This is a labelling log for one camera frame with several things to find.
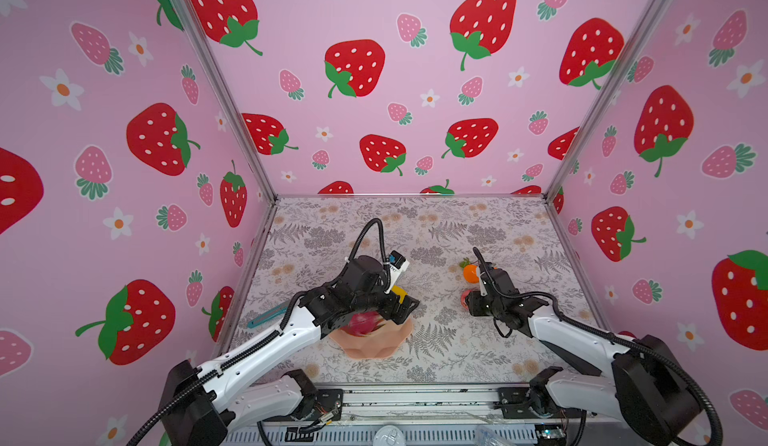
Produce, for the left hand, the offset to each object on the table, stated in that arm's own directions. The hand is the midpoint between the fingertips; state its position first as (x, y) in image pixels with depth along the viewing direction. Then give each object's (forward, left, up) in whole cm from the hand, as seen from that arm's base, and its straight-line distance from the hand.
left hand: (407, 292), depth 74 cm
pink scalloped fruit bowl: (-7, +9, -18) cm, 21 cm away
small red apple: (+8, -18, -17) cm, 26 cm away
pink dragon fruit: (-4, +12, -11) cm, 16 cm away
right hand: (+6, -20, -15) cm, 25 cm away
